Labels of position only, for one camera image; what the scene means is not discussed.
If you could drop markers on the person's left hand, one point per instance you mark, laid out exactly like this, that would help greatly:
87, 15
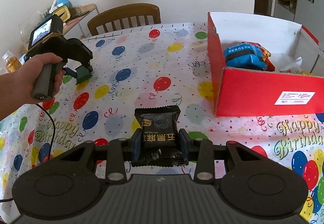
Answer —
33, 67

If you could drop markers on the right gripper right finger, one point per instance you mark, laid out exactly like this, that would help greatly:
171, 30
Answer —
200, 150

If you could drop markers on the green snack packet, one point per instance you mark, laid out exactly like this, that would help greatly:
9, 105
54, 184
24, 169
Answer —
82, 75

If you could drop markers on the person's left forearm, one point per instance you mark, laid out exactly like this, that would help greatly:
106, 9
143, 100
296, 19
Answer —
10, 97

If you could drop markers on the brown wooden chair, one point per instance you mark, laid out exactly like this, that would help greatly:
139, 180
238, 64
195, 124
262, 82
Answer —
121, 13

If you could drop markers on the red white cardboard box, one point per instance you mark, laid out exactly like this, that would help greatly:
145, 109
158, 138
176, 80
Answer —
246, 92

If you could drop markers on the yellow green tissue box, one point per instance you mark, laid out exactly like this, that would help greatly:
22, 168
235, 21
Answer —
63, 12

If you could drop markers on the wooden side table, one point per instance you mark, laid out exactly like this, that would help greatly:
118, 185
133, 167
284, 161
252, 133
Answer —
76, 25

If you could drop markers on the balloon pattern tablecloth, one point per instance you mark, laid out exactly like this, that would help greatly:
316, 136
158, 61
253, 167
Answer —
146, 67

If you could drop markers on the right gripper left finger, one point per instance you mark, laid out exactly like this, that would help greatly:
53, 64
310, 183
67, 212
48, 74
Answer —
119, 151

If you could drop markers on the clear plastic snack bag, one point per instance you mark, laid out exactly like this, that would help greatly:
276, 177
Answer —
295, 67

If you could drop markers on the blue globe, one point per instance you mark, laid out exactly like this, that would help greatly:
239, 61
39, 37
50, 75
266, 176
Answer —
62, 3

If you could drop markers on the black sesame snack packet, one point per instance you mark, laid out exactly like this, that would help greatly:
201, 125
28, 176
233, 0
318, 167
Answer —
160, 144

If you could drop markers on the blue snack packet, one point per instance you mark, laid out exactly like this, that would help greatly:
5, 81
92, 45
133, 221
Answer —
244, 55

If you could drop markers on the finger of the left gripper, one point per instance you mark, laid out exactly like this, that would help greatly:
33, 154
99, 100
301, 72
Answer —
86, 66
70, 72

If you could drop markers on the black camera with screen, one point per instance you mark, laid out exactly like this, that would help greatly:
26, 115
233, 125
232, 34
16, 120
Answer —
53, 25

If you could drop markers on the red gold snack bag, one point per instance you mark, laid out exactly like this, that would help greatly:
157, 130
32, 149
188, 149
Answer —
265, 56

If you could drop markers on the orange drink bottle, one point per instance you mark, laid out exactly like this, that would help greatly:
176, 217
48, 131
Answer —
12, 63

